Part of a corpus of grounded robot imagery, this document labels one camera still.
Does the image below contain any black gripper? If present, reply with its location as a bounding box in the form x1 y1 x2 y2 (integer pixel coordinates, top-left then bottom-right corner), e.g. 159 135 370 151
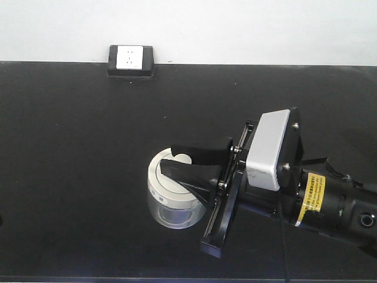
160 120 282 258

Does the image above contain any glass jar with white lid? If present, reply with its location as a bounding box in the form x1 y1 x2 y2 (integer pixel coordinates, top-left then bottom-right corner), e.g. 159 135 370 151
147 148 206 229

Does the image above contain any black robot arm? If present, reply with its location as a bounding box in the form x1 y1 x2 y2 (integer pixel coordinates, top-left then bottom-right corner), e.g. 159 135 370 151
160 108 376 257

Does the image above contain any black power socket box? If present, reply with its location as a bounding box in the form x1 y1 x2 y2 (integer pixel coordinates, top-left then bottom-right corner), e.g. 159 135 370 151
107 45 155 77

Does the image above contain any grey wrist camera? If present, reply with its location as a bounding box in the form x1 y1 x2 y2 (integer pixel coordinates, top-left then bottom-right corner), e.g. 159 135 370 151
246 109 290 192

